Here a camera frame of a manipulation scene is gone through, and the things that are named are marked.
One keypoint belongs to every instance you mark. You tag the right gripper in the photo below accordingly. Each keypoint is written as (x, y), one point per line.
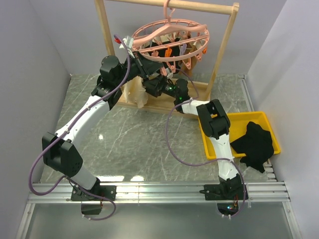
(155, 86)

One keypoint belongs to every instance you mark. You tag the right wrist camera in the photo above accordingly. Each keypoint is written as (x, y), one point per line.
(169, 72)

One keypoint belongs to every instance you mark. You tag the beige boxer underwear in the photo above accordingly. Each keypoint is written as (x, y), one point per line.
(135, 93)

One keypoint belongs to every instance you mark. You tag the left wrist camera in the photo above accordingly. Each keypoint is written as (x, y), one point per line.
(126, 42)

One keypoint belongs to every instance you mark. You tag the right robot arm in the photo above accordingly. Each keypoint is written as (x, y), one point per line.
(215, 124)

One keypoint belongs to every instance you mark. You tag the pink round clip hanger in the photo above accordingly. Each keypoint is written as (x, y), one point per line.
(171, 32)

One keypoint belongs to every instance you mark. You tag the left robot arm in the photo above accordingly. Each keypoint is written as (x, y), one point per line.
(61, 148)

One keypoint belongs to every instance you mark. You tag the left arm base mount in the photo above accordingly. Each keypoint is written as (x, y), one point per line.
(92, 201)

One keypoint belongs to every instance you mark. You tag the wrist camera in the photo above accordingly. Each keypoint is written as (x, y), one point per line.
(169, 72)
(126, 42)

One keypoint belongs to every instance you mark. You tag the brown underwear on hanger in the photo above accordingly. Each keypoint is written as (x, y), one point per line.
(188, 64)

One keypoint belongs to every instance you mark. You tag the black underwear in tray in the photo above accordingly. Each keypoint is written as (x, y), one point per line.
(256, 144)

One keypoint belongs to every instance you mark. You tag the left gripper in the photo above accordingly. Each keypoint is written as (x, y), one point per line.
(146, 66)

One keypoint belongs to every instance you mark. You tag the black underwear on hanger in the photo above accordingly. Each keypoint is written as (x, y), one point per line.
(167, 52)

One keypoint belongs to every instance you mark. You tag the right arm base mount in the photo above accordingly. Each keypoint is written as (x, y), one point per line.
(227, 197)

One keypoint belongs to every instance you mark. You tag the aluminium mounting rail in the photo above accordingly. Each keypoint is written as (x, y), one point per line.
(171, 210)

